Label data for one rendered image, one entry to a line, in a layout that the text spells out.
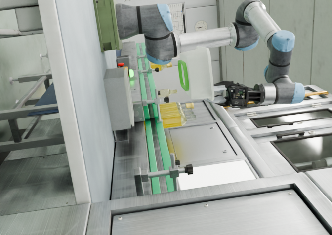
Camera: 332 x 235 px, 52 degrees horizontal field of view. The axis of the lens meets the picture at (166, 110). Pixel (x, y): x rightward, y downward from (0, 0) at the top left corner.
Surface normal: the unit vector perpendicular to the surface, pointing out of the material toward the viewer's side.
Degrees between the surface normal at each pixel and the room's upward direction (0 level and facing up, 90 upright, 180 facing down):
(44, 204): 90
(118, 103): 90
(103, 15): 90
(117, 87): 90
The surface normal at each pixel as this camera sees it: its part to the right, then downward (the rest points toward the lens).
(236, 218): -0.10, -0.93
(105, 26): 0.08, 0.21
